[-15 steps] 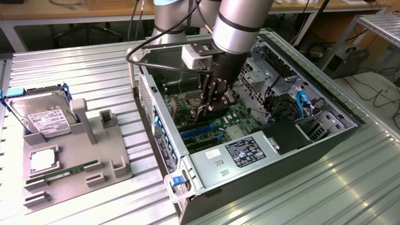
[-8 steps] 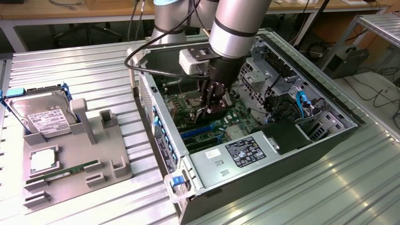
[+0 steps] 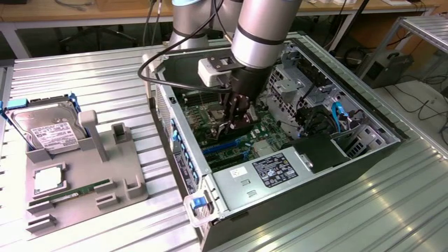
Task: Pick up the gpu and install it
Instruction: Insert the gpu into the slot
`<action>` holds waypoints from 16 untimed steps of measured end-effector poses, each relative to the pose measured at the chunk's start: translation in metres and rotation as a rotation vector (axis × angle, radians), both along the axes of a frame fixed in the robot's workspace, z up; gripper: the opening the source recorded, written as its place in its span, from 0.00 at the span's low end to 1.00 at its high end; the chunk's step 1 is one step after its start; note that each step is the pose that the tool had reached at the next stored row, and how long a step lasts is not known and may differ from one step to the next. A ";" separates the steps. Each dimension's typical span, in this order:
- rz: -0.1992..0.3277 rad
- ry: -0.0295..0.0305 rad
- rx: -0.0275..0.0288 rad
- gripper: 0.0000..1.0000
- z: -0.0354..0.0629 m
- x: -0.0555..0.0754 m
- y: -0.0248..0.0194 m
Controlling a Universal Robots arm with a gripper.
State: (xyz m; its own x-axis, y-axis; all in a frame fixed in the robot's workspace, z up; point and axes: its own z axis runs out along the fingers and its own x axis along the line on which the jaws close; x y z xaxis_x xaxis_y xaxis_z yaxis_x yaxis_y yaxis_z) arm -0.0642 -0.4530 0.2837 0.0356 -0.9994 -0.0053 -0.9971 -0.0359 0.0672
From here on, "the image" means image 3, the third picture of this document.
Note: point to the metal slat table frame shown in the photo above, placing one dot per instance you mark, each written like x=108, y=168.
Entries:
x=423, y=29

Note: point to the grey parts rack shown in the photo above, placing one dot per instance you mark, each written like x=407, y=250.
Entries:
x=80, y=183

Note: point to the green RAM stick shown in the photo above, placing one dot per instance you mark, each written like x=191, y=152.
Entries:
x=70, y=195

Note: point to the blue expansion slot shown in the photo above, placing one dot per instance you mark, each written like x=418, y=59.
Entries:
x=220, y=148

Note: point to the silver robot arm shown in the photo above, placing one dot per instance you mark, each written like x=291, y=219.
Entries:
x=259, y=34

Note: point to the blue case latch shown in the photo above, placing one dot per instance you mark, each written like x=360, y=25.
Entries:
x=198, y=203

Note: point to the silver chipset heatsink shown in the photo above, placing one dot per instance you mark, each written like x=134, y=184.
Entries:
x=264, y=148

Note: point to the black box device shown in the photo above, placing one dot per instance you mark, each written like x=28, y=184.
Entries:
x=388, y=68

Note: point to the green motherboard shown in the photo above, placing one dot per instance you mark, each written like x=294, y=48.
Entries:
x=270, y=126

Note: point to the silver CPU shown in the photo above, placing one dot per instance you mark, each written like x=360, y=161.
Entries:
x=48, y=181

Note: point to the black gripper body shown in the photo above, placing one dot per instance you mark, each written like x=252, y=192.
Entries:
x=250, y=81

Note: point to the black office chair base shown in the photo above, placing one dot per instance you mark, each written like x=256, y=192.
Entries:
x=98, y=34

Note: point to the white round table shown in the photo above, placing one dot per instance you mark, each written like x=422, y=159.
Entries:
x=403, y=99

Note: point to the wooden desk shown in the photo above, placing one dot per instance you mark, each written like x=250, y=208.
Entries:
x=52, y=13

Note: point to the CPU socket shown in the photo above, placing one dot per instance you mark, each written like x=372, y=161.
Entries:
x=214, y=113

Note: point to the grey power supply unit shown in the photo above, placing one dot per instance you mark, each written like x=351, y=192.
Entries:
x=244, y=189

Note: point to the black plastic fan shroud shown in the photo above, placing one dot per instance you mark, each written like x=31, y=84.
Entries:
x=315, y=152

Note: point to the open grey PC case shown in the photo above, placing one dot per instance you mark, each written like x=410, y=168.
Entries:
x=315, y=194

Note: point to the black expansion slot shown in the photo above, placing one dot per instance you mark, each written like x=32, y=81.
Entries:
x=226, y=160

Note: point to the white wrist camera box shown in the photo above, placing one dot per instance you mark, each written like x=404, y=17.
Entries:
x=208, y=72

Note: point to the black RAM slot bank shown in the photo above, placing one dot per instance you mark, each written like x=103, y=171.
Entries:
x=196, y=98

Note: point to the metal disk bay cage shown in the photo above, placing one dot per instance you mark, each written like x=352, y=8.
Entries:
x=291, y=86

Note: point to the hard disk in blue caddy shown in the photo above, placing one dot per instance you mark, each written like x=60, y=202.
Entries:
x=46, y=126

